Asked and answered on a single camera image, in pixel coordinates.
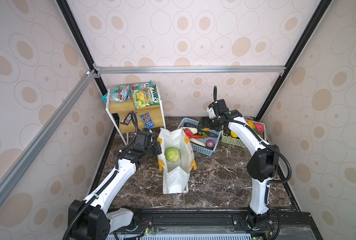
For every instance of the blue candy packet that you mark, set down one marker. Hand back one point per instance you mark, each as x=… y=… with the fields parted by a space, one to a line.
x=147 y=121

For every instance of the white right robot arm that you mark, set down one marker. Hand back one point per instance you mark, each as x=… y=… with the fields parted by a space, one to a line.
x=263 y=164

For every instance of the left diagonal aluminium rail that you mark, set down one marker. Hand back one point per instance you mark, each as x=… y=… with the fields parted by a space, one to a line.
x=18 y=169

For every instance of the pink peach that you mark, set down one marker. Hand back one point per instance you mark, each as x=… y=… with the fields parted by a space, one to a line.
x=259 y=127

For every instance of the yellow candy snack bag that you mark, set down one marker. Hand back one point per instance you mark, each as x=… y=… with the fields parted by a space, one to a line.
x=141 y=98

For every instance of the green gummy snack bag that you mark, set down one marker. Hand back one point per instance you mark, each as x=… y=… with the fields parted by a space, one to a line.
x=118 y=94

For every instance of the blue plastic basket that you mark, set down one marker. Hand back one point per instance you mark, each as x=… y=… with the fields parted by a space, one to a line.
x=199 y=148

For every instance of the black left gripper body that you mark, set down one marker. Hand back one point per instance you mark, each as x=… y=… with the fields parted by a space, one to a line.
x=152 y=149

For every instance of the red bell pepper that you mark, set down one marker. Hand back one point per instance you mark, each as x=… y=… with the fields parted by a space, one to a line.
x=189 y=133

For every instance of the white eggplant lower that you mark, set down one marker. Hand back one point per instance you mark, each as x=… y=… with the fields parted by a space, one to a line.
x=197 y=142

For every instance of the red chili pepper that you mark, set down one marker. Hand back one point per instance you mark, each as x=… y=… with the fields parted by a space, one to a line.
x=200 y=136

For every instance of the horizontal aluminium rail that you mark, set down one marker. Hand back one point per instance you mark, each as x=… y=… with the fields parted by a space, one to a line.
x=196 y=69

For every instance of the purple cabbage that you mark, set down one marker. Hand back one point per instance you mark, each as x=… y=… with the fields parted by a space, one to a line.
x=210 y=144

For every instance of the white grocery bag yellow handles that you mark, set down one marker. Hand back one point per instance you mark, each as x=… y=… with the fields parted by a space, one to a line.
x=176 y=175

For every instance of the green leafy vegetable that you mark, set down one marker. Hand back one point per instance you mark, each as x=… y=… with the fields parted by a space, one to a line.
x=209 y=133

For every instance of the white eggplant upper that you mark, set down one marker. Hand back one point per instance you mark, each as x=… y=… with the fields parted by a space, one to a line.
x=193 y=130

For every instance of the brown chocolate bar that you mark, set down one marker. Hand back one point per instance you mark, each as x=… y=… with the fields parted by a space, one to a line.
x=127 y=119

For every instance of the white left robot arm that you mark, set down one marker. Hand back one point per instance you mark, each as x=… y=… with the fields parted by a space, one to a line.
x=90 y=219

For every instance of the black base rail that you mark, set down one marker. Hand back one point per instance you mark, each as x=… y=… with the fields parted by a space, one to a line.
x=218 y=224

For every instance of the green mint snack bag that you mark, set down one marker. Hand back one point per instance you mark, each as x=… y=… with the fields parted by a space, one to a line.
x=152 y=92

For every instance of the green cabbage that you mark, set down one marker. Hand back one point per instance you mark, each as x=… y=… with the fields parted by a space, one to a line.
x=172 y=154

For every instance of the white wooden two-tier shelf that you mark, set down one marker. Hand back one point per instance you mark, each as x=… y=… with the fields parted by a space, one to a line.
x=118 y=110

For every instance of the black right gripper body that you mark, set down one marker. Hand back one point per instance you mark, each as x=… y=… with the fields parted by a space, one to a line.
x=212 y=122

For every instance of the white eggplant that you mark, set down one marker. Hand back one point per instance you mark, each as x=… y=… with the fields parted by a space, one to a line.
x=193 y=130
x=197 y=142

